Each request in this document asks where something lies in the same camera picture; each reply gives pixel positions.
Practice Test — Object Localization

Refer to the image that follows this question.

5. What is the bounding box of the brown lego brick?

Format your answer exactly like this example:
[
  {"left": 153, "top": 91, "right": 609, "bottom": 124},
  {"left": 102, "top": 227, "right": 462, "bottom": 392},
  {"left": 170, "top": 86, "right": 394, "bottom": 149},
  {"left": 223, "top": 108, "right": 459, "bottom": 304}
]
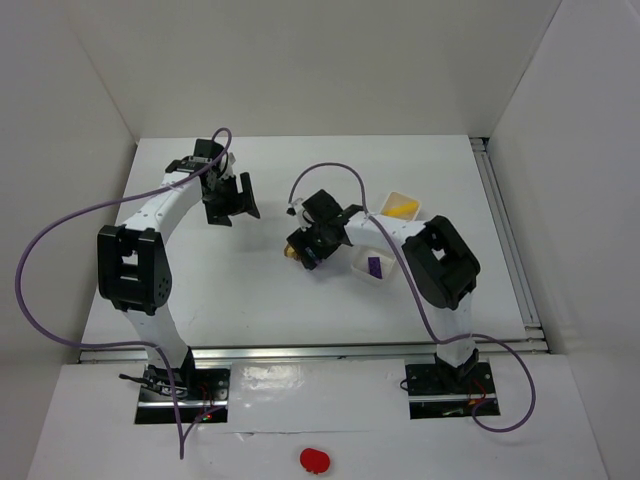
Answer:
[{"left": 284, "top": 244, "right": 299, "bottom": 261}]

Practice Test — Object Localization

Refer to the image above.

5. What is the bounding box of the small purple lego brick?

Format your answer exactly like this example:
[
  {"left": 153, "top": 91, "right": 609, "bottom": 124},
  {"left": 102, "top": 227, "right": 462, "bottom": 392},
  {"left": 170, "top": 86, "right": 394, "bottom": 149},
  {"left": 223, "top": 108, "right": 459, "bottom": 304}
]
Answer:
[{"left": 367, "top": 256, "right": 384, "bottom": 280}]

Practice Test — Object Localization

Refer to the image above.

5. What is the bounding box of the yellow lego plate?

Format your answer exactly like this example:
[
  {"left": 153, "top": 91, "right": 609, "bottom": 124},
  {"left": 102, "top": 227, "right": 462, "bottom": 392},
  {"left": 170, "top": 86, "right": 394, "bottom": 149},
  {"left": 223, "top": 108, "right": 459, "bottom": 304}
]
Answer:
[{"left": 384, "top": 202, "right": 420, "bottom": 218}]

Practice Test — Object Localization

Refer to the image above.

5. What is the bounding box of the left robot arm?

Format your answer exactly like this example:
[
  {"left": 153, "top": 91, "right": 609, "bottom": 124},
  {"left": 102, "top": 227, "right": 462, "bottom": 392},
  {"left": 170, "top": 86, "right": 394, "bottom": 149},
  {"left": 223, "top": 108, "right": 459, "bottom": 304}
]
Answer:
[{"left": 97, "top": 139, "right": 260, "bottom": 385}]

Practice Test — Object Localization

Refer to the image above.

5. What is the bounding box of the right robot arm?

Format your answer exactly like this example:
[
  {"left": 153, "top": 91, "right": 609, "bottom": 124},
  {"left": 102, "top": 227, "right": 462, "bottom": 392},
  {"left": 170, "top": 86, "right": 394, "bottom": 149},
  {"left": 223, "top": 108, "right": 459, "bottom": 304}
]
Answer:
[{"left": 287, "top": 190, "right": 481, "bottom": 389}]

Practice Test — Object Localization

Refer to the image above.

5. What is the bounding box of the white compartment tray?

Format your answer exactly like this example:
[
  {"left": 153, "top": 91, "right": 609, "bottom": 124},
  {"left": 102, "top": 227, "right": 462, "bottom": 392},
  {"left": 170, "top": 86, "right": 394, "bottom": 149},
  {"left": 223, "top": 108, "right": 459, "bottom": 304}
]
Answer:
[{"left": 346, "top": 192, "right": 423, "bottom": 286}]

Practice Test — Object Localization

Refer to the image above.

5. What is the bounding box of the red round button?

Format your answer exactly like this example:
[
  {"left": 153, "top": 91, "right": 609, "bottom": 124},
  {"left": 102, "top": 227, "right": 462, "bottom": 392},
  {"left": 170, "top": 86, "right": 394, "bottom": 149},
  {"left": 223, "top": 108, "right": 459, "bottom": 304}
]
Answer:
[{"left": 299, "top": 448, "right": 331, "bottom": 475}]

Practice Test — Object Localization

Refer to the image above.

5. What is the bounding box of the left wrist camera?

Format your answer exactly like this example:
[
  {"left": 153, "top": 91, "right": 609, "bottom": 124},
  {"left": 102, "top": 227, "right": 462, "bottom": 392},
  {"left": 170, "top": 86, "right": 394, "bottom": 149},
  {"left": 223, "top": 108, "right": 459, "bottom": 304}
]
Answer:
[{"left": 218, "top": 152, "right": 236, "bottom": 181}]

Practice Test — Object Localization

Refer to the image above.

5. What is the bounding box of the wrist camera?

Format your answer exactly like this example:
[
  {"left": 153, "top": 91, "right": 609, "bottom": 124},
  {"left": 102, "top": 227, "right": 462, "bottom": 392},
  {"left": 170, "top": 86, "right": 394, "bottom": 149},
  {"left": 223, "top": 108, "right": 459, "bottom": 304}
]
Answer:
[
  {"left": 286, "top": 198, "right": 304, "bottom": 216},
  {"left": 218, "top": 152, "right": 236, "bottom": 181}
]

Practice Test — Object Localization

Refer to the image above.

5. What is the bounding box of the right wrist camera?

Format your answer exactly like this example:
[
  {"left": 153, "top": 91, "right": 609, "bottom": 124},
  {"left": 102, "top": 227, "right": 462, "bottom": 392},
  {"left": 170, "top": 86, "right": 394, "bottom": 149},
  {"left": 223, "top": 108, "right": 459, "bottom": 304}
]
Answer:
[{"left": 286, "top": 198, "right": 304, "bottom": 216}]

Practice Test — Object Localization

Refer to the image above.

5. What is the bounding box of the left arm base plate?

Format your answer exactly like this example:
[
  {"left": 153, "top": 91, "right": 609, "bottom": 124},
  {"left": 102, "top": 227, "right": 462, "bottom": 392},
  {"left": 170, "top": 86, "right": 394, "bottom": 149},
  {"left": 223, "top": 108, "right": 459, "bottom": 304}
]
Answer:
[{"left": 134, "top": 367, "right": 231, "bottom": 425}]

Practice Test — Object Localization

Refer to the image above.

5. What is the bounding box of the aluminium side rail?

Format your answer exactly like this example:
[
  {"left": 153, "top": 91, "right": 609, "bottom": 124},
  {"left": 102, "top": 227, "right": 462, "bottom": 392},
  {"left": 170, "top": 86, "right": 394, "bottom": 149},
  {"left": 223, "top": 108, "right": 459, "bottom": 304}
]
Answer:
[{"left": 469, "top": 137, "right": 546, "bottom": 340}]

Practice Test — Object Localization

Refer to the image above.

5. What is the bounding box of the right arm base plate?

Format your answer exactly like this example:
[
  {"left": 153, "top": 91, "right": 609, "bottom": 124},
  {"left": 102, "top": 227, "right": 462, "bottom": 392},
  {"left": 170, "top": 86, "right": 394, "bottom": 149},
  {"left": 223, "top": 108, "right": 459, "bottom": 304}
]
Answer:
[{"left": 399, "top": 362, "right": 500, "bottom": 420}]

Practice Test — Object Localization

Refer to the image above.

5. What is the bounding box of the aluminium front rail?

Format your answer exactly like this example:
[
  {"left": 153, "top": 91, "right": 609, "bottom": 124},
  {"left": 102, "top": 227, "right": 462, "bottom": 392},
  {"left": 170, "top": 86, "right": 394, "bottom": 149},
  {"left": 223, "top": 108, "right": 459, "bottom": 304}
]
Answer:
[{"left": 77, "top": 340, "right": 549, "bottom": 366}]

